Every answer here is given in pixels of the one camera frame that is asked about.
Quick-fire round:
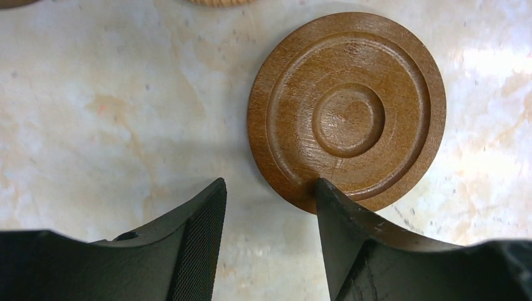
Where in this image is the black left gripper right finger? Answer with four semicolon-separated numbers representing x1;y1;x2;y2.
315;178;531;300

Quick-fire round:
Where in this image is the dark brown coaster near tripod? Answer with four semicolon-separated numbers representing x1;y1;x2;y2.
0;0;39;10

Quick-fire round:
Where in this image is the dark brown wooden coaster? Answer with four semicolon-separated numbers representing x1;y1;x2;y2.
247;12;447;214

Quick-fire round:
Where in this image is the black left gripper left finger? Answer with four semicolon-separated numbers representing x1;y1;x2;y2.
1;178;227;300

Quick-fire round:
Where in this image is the light tan wooden coaster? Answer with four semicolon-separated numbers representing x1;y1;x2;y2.
189;0;253;8

